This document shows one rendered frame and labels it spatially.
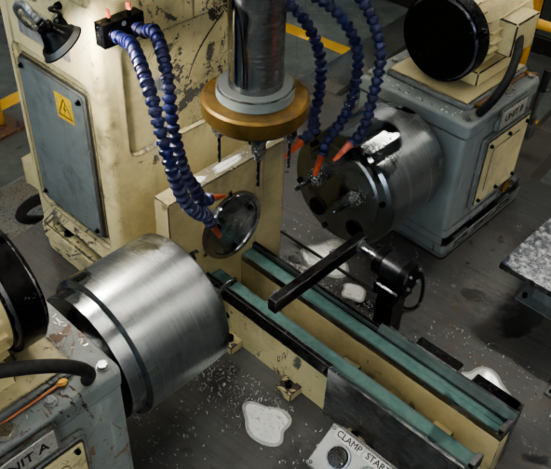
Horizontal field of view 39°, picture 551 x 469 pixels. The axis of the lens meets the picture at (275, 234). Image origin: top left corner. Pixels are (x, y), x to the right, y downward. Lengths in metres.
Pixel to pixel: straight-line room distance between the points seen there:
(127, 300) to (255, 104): 0.36
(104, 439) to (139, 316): 0.18
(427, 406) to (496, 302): 0.39
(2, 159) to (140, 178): 2.12
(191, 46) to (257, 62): 0.24
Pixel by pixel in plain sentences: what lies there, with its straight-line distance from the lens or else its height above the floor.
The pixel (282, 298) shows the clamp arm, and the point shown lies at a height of 1.03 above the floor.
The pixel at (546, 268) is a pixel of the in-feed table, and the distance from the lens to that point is 1.70.
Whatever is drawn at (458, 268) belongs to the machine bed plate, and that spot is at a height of 0.80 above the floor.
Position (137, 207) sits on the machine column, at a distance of 1.51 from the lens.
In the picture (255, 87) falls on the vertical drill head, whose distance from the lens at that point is 1.25.
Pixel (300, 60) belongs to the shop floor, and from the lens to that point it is 4.19.
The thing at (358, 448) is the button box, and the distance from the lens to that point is 1.13.
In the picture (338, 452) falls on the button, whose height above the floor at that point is 1.07.
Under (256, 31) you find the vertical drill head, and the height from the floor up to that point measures 1.47.
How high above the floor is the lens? 2.01
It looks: 41 degrees down
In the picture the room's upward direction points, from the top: 3 degrees clockwise
